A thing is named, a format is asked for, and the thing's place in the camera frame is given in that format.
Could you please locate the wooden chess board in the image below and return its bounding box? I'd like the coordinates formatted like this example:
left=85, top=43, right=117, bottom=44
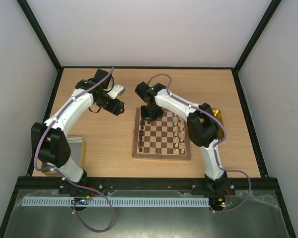
left=132, top=108, right=191, bottom=161

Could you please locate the gold tin with dark pieces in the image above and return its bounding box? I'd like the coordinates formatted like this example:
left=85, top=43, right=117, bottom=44
left=212, top=108, right=224, bottom=140

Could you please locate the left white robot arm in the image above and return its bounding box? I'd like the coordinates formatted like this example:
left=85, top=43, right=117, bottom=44
left=31, top=69, right=125, bottom=183

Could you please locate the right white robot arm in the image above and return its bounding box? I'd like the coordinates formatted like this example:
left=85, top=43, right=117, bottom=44
left=135, top=82, right=227, bottom=194

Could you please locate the row of dark chess pieces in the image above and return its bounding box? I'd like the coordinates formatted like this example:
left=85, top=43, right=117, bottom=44
left=138, top=120, right=145, bottom=152

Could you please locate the row of light chess pieces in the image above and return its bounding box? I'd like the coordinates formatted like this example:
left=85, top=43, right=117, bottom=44
left=172, top=113, right=186, bottom=155

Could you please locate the silver metal tray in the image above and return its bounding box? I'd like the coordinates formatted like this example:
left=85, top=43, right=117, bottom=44
left=67, top=136, right=86, bottom=169

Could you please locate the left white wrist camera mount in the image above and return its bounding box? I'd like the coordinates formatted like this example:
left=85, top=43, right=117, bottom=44
left=107, top=84, right=126, bottom=99

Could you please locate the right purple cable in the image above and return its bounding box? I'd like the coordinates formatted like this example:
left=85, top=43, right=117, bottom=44
left=148, top=73, right=252, bottom=214

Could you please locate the purple cable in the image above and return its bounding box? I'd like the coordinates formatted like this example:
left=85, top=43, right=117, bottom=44
left=148, top=73, right=252, bottom=214
left=33, top=66, right=115, bottom=233

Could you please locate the black aluminium frame rail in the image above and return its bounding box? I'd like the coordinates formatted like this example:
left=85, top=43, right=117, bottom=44
left=14, top=176, right=281, bottom=196

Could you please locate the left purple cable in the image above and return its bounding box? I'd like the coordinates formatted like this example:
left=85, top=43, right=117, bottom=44
left=33, top=66, right=115, bottom=233

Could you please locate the light blue slotted cable duct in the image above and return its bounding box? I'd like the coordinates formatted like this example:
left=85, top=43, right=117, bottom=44
left=21, top=197, right=209, bottom=208

